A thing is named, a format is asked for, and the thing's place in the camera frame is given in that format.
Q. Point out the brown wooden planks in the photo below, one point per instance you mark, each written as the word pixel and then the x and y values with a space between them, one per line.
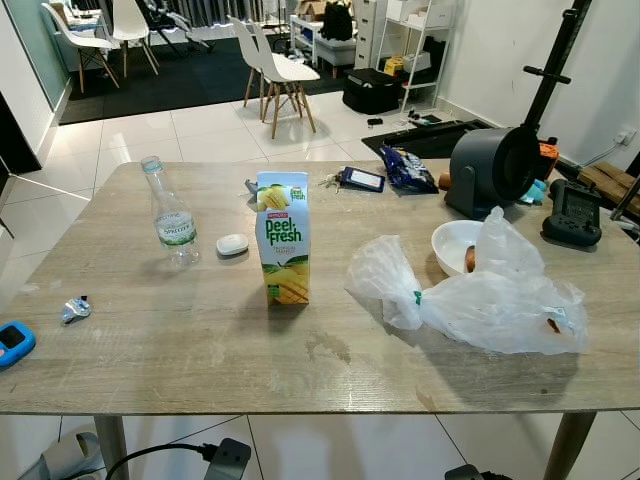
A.
pixel 610 185

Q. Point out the small grey clip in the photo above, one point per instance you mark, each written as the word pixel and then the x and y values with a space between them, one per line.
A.
pixel 251 187

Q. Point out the blue snack bag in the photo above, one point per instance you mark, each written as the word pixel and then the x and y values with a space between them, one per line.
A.
pixel 408 170

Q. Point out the white drawer cabinet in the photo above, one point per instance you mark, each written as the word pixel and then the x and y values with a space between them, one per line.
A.
pixel 368 30

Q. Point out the orange object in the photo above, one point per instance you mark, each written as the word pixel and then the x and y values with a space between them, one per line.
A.
pixel 548 155

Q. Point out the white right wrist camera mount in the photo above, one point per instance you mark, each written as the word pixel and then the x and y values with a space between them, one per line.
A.
pixel 465 473

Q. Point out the black luggage bag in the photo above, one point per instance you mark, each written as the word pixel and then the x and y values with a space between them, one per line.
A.
pixel 372 92

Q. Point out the grey round fan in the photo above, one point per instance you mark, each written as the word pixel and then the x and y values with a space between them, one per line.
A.
pixel 490 170

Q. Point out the small teal object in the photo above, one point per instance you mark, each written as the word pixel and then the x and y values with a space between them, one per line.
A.
pixel 535 192

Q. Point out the large black carpet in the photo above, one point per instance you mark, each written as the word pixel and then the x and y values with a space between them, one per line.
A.
pixel 170 75

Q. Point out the mango juice carton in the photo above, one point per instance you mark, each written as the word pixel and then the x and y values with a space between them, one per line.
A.
pixel 283 240

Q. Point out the black backpack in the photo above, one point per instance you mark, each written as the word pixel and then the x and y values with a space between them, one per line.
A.
pixel 338 20

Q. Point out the red sausage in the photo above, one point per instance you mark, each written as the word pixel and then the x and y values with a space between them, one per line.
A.
pixel 470 259

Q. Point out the crumpled foil wrapper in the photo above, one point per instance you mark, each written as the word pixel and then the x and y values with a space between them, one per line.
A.
pixel 75 310

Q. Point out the clear plastic bag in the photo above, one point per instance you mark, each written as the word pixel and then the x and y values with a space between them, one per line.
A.
pixel 490 310

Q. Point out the white chair wooden legs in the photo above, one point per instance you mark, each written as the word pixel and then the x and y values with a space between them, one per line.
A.
pixel 130 20
pixel 243 45
pixel 75 35
pixel 285 70

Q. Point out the clear plastic water bottle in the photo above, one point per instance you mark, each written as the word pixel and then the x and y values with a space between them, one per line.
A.
pixel 172 225

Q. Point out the black gym floor mat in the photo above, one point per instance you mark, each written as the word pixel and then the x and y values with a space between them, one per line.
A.
pixel 430 140

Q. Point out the blue handheld device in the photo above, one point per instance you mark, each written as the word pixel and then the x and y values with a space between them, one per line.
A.
pixel 14 345

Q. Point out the wooden dining table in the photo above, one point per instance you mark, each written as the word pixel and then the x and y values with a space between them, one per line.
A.
pixel 200 350

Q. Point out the black squat rack upright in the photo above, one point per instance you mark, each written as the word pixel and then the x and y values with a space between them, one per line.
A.
pixel 560 50

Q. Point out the bunch of keys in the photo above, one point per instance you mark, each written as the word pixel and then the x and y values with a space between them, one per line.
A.
pixel 331 182

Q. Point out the white metal shelf rack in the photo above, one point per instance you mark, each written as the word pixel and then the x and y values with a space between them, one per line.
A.
pixel 418 22

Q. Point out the grey slipper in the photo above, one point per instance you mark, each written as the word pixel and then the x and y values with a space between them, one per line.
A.
pixel 70 458

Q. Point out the white bowl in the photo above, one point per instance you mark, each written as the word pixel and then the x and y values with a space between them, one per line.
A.
pixel 450 245

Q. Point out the black handheld controller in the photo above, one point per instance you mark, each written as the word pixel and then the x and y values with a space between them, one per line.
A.
pixel 572 215

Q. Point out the small brown object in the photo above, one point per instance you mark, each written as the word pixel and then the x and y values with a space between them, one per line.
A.
pixel 444 181

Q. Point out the small white case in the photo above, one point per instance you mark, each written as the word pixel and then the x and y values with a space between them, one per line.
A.
pixel 232 245

